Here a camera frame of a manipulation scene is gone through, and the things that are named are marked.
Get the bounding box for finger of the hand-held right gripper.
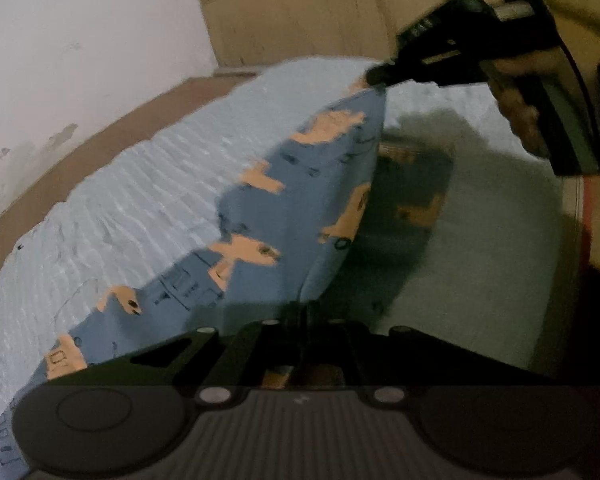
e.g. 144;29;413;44
365;56;408;87

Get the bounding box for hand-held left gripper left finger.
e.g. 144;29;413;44
86;304;307;407

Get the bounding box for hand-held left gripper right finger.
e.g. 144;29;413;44
304;304;548;406

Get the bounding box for blue pants with orange print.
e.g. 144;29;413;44
0;77;457;480

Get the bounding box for person's right hand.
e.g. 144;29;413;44
489;55;553;160

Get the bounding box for wooden wardrobe panel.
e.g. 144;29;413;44
187;0;600;171

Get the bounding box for light blue quilted blanket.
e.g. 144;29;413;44
0;55;583;480

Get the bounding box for black cable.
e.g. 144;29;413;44
526;0;600;238

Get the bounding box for brown bed frame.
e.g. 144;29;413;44
0;75;262;295

